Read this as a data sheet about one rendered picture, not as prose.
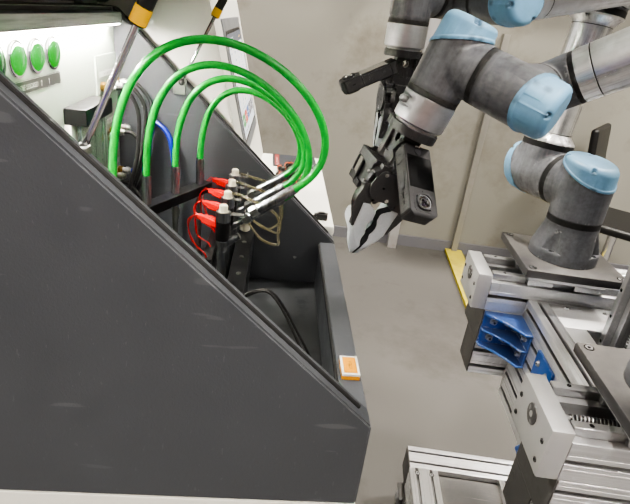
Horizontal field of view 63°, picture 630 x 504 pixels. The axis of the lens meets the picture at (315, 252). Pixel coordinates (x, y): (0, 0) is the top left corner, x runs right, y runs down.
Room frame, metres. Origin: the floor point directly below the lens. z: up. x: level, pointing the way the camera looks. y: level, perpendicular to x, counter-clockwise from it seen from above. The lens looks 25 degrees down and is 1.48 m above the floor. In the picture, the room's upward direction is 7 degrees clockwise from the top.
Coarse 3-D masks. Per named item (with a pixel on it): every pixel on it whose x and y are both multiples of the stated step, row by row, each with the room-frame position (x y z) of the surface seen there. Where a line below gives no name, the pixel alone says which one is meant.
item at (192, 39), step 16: (160, 48) 0.89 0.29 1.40; (240, 48) 0.90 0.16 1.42; (256, 48) 0.91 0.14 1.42; (144, 64) 0.89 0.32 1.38; (272, 64) 0.90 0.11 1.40; (128, 80) 0.88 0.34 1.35; (288, 80) 0.91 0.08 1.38; (128, 96) 0.89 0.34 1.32; (304, 96) 0.91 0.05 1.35; (320, 112) 0.91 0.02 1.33; (112, 128) 0.88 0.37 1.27; (320, 128) 0.91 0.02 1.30; (112, 144) 0.88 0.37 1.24; (112, 160) 0.88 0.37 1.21; (320, 160) 0.91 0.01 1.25
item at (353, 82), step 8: (376, 64) 1.07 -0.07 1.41; (384, 64) 1.03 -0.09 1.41; (392, 64) 1.03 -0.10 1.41; (360, 72) 1.05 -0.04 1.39; (368, 72) 1.03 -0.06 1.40; (376, 72) 1.03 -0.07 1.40; (384, 72) 1.03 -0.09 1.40; (392, 72) 1.03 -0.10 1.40; (344, 80) 1.03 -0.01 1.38; (352, 80) 1.02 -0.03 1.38; (360, 80) 1.03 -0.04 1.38; (368, 80) 1.03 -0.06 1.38; (376, 80) 1.03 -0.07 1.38; (344, 88) 1.03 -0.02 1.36; (352, 88) 1.03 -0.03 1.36; (360, 88) 1.03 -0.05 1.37
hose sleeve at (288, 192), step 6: (282, 192) 0.91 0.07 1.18; (288, 192) 0.91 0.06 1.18; (294, 192) 0.91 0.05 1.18; (270, 198) 0.91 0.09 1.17; (276, 198) 0.91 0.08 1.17; (282, 198) 0.91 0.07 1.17; (258, 204) 0.91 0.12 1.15; (264, 204) 0.90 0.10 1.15; (270, 204) 0.90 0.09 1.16; (258, 210) 0.90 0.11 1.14; (264, 210) 0.91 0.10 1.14
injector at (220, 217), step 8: (216, 216) 0.90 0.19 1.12; (224, 216) 0.89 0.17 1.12; (216, 224) 0.90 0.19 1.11; (224, 224) 0.89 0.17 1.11; (216, 232) 0.90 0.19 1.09; (224, 232) 0.89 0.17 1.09; (216, 240) 0.90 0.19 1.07; (224, 240) 0.89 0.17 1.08; (232, 240) 0.90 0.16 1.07; (224, 248) 0.90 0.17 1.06; (216, 256) 0.90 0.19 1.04; (224, 256) 0.90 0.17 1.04; (224, 264) 0.90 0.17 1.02; (224, 272) 0.90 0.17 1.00
